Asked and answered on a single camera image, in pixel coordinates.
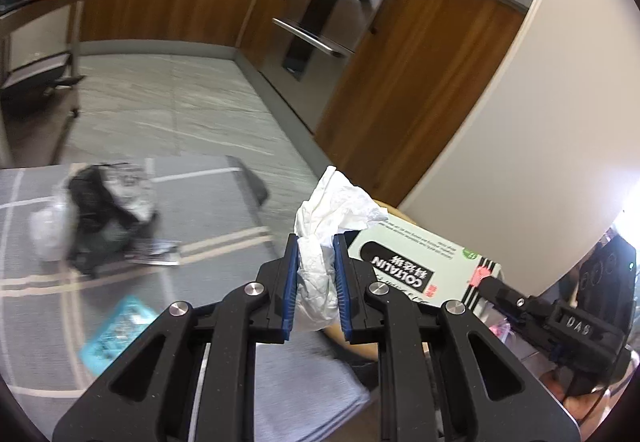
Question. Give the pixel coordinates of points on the teal bin with yellow rim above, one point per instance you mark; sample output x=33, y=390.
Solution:
x=350, y=344

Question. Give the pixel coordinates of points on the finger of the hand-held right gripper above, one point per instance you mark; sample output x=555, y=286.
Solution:
x=510, y=297

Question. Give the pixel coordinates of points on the white paper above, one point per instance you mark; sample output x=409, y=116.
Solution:
x=320, y=212

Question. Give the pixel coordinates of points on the teal patterned packet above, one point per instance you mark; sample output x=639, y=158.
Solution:
x=120, y=332

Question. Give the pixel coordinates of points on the steel shelf rack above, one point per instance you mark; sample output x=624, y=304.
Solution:
x=30, y=14

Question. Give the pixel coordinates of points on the stainless steel oven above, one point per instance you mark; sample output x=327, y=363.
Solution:
x=325, y=87

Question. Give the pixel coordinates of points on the flat printed packet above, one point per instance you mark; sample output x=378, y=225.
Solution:
x=155, y=253

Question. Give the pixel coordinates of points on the black plastic bag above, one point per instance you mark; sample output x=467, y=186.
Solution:
x=95, y=202

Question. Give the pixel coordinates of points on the silver foil packet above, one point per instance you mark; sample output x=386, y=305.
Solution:
x=132, y=192

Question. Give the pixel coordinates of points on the grey checked cloth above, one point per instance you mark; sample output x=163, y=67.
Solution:
x=200, y=202

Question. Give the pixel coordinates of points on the person's right hand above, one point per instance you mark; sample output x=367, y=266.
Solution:
x=585, y=407

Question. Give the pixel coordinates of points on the clear crumpled plastic bag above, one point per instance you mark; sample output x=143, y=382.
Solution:
x=50, y=232

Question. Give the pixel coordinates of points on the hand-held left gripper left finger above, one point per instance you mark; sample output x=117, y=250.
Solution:
x=292, y=287

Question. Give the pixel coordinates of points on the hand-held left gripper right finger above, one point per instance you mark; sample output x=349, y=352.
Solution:
x=342, y=287

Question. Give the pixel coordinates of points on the white green box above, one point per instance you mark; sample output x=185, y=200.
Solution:
x=400, y=242

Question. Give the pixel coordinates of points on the wooden kitchen cabinets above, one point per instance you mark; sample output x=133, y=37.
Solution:
x=440, y=72

